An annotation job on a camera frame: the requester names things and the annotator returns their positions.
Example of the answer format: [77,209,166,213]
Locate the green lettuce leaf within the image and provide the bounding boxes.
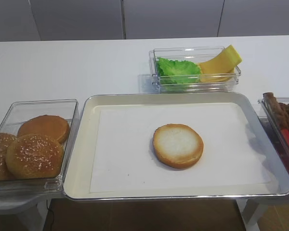
[157,57,201,90]

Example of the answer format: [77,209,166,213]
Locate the clear lettuce cheese container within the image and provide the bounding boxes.
[149,46,241,93]

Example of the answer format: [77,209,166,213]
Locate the bottom bun on tray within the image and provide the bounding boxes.
[152,124,204,169]

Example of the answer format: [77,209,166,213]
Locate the white paper tray liner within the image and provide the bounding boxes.
[91,103,270,192]

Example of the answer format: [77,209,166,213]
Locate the white metal serving tray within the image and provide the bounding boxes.
[64,92,289,200]

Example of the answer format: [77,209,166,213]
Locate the yellow cheese slices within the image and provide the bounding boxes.
[198,45,242,83]

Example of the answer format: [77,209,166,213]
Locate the plain bun bottom in container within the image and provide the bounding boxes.
[17,115,70,143]

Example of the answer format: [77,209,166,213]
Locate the front sesame bun top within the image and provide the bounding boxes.
[5,134,64,179]

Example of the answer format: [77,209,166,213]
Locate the sesame bun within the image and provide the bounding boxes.
[5,134,64,179]
[0,133,17,181]

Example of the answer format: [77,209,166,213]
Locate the clear left bun container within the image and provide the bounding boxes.
[0,99,80,196]

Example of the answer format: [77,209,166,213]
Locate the clear right ingredient container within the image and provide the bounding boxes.
[259,97,289,172]

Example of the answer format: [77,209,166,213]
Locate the left sesame bun top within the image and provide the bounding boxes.
[0,133,17,181]

